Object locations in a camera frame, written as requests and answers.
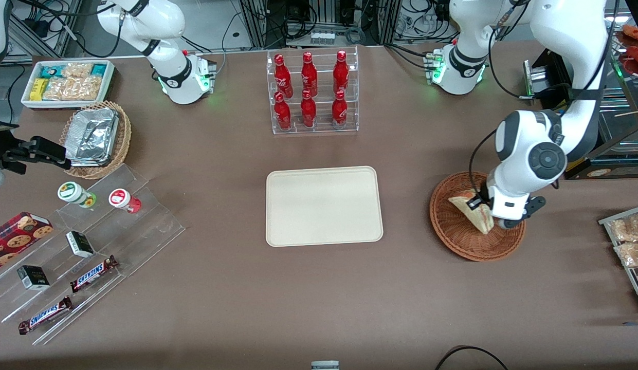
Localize beige plastic tray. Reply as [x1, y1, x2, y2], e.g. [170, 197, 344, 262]
[266, 165, 384, 248]

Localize black looped cable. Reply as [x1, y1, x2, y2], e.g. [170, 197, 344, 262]
[434, 345, 509, 370]

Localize white rectangular snack bin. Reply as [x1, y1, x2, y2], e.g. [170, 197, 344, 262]
[21, 59, 116, 111]

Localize clear cracker bag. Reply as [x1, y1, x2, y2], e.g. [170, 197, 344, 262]
[62, 62, 94, 79]
[72, 75, 103, 101]
[44, 77, 76, 101]

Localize red cola bottle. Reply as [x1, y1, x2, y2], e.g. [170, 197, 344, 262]
[331, 90, 349, 128]
[300, 89, 318, 128]
[274, 53, 294, 99]
[274, 91, 293, 131]
[301, 51, 319, 97]
[333, 50, 350, 94]

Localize light tan wicker basket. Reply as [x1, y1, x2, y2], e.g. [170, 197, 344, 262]
[59, 100, 133, 180]

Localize tray of packaged cookies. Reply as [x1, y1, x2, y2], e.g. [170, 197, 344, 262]
[598, 204, 638, 315]

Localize red lid yogurt cup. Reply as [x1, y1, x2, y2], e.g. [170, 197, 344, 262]
[108, 189, 142, 214]

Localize silver foil packets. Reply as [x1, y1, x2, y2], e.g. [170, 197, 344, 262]
[65, 107, 119, 168]

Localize snickers chocolate bar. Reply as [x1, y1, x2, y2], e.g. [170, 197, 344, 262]
[69, 255, 119, 293]
[18, 295, 73, 336]

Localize brown round wicker basket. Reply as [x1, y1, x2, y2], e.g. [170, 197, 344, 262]
[429, 171, 526, 263]

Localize triangular sandwich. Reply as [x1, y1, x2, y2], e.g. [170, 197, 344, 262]
[448, 189, 495, 235]

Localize green lid yogurt cup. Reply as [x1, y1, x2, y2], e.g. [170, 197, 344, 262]
[58, 181, 97, 209]

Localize small black box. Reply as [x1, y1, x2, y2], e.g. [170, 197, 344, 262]
[16, 265, 51, 291]
[66, 231, 96, 258]

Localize clear acrylic bottle rack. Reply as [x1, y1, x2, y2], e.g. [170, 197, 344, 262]
[266, 45, 359, 135]

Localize aluminium frame rack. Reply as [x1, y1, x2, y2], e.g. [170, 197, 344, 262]
[239, 0, 402, 49]

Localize clear acrylic stepped shelf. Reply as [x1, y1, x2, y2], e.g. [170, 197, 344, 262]
[0, 163, 186, 346]

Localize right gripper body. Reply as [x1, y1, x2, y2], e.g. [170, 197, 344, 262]
[0, 118, 39, 161]

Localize black food display case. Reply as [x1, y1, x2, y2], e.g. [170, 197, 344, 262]
[522, 0, 638, 180]

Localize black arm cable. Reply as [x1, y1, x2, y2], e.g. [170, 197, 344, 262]
[468, 128, 511, 202]
[13, 0, 126, 59]

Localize red plaid cookie box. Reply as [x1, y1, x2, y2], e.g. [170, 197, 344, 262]
[0, 212, 54, 274]

